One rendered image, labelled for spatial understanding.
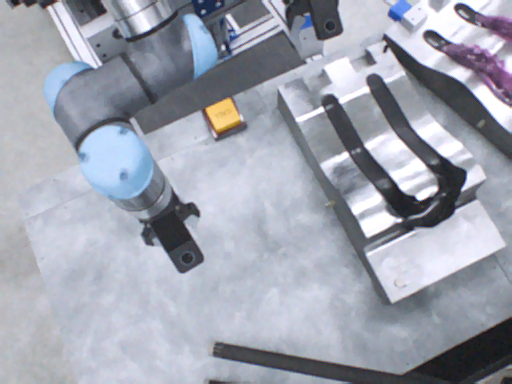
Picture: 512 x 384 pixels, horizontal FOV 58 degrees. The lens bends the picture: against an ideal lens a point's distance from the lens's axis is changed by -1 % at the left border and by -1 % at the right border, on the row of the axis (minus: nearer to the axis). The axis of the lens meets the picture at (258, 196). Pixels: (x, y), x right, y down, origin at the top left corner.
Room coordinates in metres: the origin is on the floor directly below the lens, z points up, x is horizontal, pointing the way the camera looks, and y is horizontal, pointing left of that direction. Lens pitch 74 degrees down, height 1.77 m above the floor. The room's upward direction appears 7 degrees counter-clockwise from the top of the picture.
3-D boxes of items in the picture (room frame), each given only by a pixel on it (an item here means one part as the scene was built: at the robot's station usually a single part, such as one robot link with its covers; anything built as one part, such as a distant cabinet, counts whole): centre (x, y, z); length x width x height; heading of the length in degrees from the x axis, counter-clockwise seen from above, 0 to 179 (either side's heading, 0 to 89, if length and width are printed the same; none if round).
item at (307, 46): (0.61, -0.14, 0.93); 0.13 x 0.05 x 0.05; 12
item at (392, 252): (0.30, -0.27, 0.87); 0.50 x 0.26 x 0.14; 19
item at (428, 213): (0.32, -0.28, 0.92); 0.35 x 0.16 x 0.09; 19
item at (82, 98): (0.30, 0.19, 1.25); 0.11 x 0.11 x 0.08; 28
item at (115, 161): (0.21, 0.16, 1.25); 0.09 x 0.08 x 0.11; 28
